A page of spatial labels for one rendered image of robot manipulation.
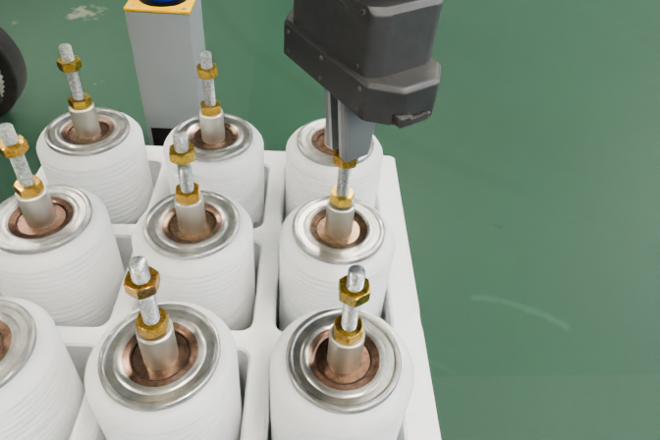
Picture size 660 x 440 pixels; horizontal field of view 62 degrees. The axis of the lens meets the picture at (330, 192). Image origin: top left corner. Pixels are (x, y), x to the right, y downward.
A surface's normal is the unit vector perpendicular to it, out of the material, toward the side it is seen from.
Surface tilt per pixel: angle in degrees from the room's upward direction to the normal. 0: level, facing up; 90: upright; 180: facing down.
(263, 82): 0
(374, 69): 90
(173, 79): 90
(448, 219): 0
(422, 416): 0
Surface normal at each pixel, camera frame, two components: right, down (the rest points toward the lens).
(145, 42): 0.01, 0.67
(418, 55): 0.55, 0.58
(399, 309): 0.07, -0.74
